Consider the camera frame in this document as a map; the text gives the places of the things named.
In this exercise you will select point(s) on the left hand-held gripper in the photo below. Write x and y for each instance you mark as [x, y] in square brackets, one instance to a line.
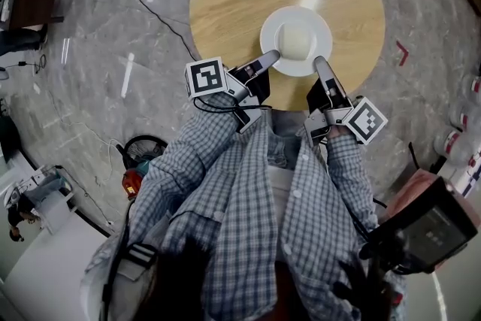
[206, 78]

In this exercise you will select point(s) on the person's left forearm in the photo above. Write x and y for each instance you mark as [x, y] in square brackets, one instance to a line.
[191, 135]

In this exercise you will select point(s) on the red floor tape corner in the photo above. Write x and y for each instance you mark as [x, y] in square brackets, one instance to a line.
[404, 52]

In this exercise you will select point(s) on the group of red-label water bottles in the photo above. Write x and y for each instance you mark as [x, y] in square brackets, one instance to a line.
[454, 146]

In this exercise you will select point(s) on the teal floor object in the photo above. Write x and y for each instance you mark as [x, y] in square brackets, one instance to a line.
[144, 161]

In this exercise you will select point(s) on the person's blue jeans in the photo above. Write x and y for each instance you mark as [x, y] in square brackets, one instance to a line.
[280, 150]

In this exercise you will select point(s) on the curved white counter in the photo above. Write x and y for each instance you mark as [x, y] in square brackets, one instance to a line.
[49, 274]

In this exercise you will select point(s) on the person's right forearm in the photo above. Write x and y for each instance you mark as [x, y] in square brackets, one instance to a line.
[345, 169]

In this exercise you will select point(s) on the white bin with plastic bag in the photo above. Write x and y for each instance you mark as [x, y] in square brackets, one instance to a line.
[56, 210]

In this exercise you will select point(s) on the dark wooden side table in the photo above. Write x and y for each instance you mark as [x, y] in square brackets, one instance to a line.
[34, 3]

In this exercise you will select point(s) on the person's torso in plaid shirt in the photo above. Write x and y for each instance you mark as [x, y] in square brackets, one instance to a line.
[244, 218]

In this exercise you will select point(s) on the white round plate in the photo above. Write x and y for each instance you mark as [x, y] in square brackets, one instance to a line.
[324, 37]

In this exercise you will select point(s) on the black screen device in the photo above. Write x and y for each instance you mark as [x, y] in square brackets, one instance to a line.
[424, 233]

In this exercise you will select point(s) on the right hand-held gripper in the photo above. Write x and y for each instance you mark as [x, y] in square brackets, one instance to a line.
[366, 120]

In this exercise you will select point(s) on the pale cream food block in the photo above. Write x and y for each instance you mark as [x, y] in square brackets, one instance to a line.
[295, 41]

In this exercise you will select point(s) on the black floor fan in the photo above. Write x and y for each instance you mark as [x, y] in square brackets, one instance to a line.
[144, 137]

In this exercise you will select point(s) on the red floor appliance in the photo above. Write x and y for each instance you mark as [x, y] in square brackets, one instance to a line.
[131, 184]

